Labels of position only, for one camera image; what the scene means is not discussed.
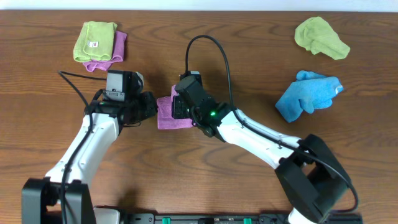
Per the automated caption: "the purple microfiber cloth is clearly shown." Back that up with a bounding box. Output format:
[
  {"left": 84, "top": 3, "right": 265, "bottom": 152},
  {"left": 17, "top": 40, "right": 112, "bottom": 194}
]
[{"left": 157, "top": 85, "right": 193, "bottom": 129}]

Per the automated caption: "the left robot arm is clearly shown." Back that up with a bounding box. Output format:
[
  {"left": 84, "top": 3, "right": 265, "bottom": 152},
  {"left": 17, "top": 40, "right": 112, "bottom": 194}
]
[{"left": 21, "top": 70, "right": 157, "bottom": 224}]

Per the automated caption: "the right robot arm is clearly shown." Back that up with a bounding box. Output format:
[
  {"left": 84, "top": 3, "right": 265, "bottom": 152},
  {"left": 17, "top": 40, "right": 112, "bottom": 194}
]
[{"left": 175, "top": 75, "right": 351, "bottom": 223}]

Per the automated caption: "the folded purple cloth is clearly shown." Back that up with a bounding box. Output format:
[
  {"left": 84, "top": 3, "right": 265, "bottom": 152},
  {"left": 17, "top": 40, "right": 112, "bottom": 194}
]
[{"left": 83, "top": 31, "right": 127, "bottom": 72}]

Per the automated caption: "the folded green cloth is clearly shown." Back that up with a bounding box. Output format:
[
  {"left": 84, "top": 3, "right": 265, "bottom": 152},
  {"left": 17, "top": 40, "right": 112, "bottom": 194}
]
[{"left": 73, "top": 21, "right": 118, "bottom": 63}]

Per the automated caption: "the crumpled blue cloth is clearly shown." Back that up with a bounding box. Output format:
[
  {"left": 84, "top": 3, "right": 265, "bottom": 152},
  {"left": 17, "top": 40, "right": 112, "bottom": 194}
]
[{"left": 275, "top": 70, "right": 344, "bottom": 123}]

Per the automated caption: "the crumpled green cloth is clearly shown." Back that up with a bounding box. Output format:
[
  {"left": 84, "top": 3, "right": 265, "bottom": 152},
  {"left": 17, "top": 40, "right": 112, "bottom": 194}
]
[{"left": 294, "top": 17, "right": 351, "bottom": 60}]

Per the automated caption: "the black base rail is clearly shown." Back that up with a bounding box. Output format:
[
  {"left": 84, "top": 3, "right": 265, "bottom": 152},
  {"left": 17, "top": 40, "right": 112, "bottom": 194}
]
[{"left": 119, "top": 212, "right": 364, "bottom": 224}]

